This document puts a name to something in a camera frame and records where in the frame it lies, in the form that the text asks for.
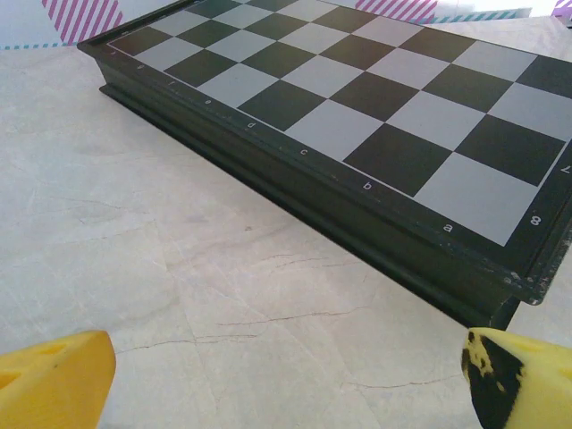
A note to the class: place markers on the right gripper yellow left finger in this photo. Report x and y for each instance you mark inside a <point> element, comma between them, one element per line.
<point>53,384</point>

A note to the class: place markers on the black folding chessboard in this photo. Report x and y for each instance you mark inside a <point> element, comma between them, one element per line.
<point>357,111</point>

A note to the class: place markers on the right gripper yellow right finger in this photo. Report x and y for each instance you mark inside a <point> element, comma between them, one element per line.
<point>536,389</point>

